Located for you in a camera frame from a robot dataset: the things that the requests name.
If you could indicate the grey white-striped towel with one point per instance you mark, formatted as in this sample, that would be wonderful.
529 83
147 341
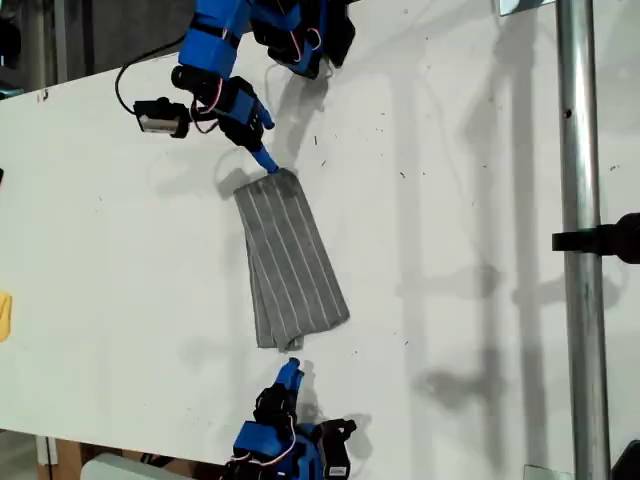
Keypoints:
290 260

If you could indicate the white box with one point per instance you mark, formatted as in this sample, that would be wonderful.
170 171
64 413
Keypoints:
115 470

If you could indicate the brown wooden board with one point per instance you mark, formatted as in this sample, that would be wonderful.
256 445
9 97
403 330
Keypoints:
67 460

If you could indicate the small table edge clip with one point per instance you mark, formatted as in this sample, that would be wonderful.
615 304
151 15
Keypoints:
43 95

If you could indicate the white table leg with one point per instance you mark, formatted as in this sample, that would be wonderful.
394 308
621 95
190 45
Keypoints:
46 450

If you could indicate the yellow object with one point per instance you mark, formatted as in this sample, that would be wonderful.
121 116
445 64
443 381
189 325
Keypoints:
5 315

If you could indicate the black rounded object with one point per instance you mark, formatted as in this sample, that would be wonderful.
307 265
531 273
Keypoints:
629 465

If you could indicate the black clamp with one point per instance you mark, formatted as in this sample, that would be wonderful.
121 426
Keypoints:
620 240

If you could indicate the black camera box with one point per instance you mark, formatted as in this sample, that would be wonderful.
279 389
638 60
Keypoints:
160 120
337 450

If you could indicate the grey frame bar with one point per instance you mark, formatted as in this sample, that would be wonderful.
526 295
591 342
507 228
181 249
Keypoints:
60 40

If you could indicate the steel post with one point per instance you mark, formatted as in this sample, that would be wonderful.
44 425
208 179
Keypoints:
580 150

